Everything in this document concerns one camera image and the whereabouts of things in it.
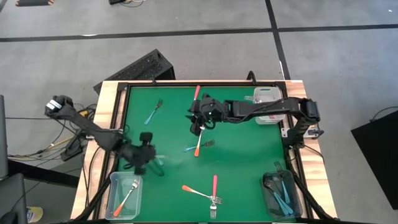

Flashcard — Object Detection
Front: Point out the clear bin with handle slot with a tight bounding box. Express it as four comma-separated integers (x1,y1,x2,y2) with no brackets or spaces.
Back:
253,86,286,126

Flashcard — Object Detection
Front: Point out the black floor cable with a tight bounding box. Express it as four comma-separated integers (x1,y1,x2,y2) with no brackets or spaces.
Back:
369,106,398,123

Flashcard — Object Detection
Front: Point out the black floor beam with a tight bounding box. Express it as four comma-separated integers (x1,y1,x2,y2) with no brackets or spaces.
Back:
7,159,80,189

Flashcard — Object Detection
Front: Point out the black floor tape strip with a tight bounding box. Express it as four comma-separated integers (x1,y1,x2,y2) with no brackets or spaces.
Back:
0,24,398,43
264,0,292,81

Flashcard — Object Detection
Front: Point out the black power strip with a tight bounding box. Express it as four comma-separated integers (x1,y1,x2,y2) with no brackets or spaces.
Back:
60,132,84,162

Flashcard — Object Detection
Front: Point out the black metal table frame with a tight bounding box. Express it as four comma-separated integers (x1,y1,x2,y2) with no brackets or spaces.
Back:
73,70,332,224

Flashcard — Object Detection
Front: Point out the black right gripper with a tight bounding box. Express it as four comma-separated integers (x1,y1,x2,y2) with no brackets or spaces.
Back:
185,93,234,138

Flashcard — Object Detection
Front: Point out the wooden table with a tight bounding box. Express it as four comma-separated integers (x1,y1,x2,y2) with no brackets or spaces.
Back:
70,80,339,223

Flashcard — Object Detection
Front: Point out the black bar with orange ends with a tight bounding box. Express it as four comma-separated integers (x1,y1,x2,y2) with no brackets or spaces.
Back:
15,0,54,7

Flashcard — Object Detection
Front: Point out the black perforated box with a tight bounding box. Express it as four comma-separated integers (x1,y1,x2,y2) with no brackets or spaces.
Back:
93,49,177,94

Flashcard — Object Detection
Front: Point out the orange-handled silver fork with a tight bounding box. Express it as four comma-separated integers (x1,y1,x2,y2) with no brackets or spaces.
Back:
181,184,224,205
113,179,141,218
193,125,206,157

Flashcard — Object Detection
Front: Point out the black floor mat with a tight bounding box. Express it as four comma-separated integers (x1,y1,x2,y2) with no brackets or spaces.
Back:
350,110,398,210

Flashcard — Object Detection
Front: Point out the yellow floor cable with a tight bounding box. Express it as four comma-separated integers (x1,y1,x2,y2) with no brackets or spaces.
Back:
46,136,76,149

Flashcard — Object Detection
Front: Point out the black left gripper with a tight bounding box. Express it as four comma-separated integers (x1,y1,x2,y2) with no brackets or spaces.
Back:
119,141,166,177

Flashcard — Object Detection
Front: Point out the black device with cables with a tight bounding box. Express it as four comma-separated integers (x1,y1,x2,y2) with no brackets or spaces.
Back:
108,0,146,7

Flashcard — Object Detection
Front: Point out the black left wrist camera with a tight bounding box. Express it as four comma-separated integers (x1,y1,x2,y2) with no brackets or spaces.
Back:
139,131,154,144

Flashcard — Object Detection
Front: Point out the smoky clear plastic bin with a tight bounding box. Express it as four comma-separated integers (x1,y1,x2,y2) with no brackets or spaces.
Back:
262,169,304,218

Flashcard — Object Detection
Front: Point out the yellow bag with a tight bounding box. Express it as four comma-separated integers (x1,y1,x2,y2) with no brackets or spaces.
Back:
25,206,44,224

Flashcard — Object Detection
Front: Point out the green table mat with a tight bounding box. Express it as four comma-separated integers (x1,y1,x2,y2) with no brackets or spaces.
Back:
118,85,289,222

